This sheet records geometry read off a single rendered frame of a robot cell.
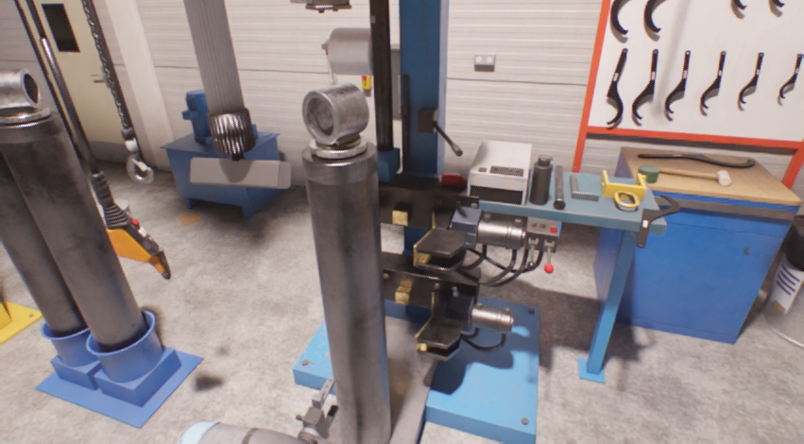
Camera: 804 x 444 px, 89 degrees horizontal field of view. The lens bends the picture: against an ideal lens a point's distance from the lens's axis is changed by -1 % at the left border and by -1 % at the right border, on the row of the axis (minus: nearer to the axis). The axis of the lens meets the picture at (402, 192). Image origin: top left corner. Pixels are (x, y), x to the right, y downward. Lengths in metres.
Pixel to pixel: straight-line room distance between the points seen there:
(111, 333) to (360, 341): 1.35
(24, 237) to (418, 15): 1.98
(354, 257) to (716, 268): 2.08
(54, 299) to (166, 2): 3.05
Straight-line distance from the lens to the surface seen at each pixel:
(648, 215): 1.86
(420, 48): 1.86
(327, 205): 1.17
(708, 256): 2.74
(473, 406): 2.19
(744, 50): 3.60
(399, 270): 2.10
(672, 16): 3.44
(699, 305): 2.93
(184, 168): 4.22
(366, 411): 1.77
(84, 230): 2.18
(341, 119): 1.09
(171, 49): 4.90
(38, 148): 2.05
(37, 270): 2.55
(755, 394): 2.93
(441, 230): 1.68
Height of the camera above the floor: 1.90
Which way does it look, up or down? 27 degrees down
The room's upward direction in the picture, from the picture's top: 1 degrees counter-clockwise
